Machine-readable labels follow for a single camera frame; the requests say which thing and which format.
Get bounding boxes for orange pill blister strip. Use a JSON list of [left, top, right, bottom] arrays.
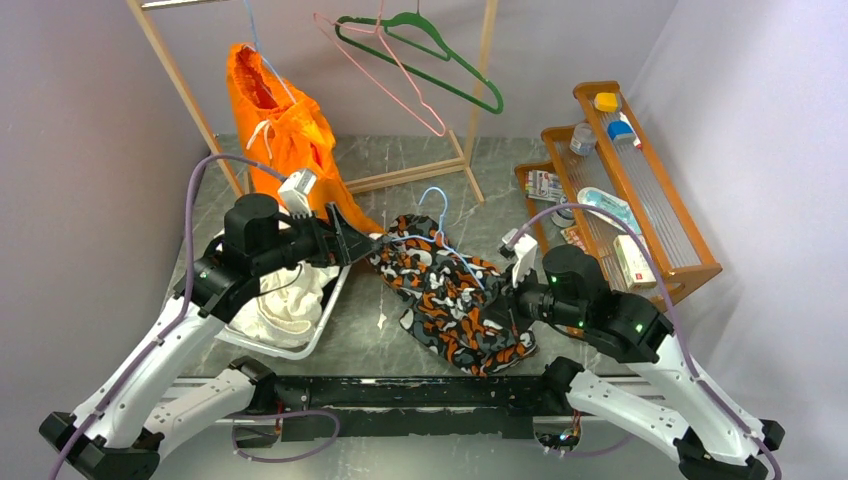
[[561, 226, 586, 250]]

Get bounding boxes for snack packet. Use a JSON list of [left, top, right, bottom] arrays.
[[524, 170, 563, 203]]

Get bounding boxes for orange wooden shelf rack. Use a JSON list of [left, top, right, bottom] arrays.
[[515, 81, 722, 303]]

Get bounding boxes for white shorts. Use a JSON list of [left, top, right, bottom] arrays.
[[227, 211, 343, 350]]

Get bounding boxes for patterned dark shorts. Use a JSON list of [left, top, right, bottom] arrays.
[[367, 214, 538, 377]]

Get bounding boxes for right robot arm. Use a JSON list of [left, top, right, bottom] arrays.
[[500, 230, 785, 479]]

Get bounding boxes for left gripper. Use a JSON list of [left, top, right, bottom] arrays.
[[254, 200, 379, 275]]

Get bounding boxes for green plastic hanger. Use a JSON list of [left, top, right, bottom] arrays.
[[333, 0, 506, 115]]

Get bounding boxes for yellow sponge block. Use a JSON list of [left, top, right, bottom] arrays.
[[593, 92, 621, 113]]

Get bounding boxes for blue eraser block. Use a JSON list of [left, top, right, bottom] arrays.
[[606, 120, 632, 143]]

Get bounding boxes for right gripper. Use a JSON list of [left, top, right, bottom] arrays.
[[480, 260, 586, 335]]

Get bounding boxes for white plastic basket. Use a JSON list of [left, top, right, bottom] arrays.
[[214, 211, 352, 362]]

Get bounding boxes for small plastic bottle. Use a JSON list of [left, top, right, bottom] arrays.
[[569, 122, 597, 157]]

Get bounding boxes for wooden clothes rack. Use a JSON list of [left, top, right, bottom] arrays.
[[127, 1, 498, 204]]

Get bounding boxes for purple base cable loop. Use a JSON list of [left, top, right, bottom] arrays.
[[230, 409, 342, 465]]

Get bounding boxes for red white marker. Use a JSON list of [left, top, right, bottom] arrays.
[[619, 111, 642, 150]]

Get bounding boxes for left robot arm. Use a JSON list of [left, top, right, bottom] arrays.
[[39, 170, 376, 479]]

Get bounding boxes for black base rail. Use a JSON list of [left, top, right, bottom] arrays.
[[244, 375, 573, 441]]

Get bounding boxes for white red box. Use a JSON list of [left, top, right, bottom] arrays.
[[613, 234, 657, 290]]

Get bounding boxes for blue wire hanger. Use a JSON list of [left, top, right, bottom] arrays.
[[243, 0, 297, 106], [391, 186, 485, 290]]

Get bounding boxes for pink hanger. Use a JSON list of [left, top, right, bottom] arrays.
[[312, 1, 448, 137]]

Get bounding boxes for orange shorts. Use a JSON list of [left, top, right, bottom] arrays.
[[226, 43, 384, 234]]

